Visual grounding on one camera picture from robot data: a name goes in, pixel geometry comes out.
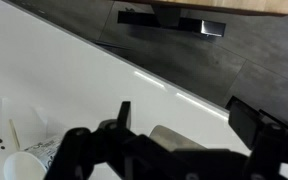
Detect wooden coffee stirrer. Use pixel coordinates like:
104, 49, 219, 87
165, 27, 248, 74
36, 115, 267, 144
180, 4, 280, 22
8, 118, 21, 151

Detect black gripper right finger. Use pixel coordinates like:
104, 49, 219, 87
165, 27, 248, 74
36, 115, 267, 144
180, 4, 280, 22
225, 95, 288, 180

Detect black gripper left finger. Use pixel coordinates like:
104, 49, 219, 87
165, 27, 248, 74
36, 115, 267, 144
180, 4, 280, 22
43, 101, 142, 180

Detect printed white paper coffee cup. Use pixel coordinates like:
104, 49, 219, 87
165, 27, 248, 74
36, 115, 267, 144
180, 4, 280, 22
3, 135, 65, 180

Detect silver metal object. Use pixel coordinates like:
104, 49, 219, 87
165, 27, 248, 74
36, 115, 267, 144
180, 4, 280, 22
148, 124, 207, 154

